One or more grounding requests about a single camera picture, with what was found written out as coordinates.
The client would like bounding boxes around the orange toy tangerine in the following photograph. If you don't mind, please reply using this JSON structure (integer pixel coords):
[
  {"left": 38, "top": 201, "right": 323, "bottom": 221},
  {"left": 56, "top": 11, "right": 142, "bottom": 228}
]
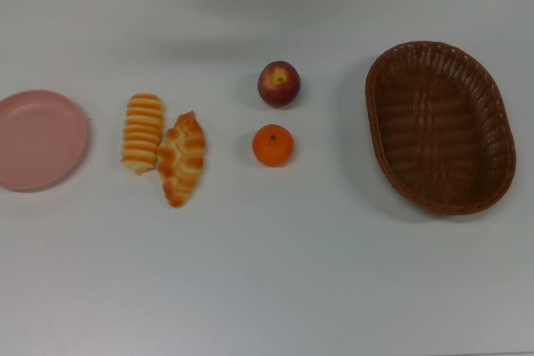
[{"left": 251, "top": 123, "right": 295, "bottom": 167}]

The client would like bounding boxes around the red toy apple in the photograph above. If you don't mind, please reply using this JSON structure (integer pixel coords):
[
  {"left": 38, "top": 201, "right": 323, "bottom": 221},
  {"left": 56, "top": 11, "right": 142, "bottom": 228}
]
[{"left": 257, "top": 60, "right": 302, "bottom": 108}]

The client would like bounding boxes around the braided toy bread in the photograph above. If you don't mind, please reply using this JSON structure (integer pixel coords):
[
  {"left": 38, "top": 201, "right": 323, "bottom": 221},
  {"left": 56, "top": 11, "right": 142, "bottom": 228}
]
[{"left": 156, "top": 110, "right": 207, "bottom": 209}]

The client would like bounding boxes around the striped toy bread roll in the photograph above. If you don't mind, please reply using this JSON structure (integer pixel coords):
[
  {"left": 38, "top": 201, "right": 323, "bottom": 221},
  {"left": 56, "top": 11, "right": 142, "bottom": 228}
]
[{"left": 120, "top": 93, "right": 164, "bottom": 177}]

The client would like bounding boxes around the brown woven basket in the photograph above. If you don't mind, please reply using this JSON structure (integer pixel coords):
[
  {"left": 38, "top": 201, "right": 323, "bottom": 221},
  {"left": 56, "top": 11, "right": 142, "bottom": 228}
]
[{"left": 365, "top": 41, "right": 517, "bottom": 216}]

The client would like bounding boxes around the pink plate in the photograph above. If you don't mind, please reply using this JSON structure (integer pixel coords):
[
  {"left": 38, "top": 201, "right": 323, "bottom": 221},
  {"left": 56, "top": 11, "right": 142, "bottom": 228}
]
[{"left": 0, "top": 88, "right": 89, "bottom": 193}]

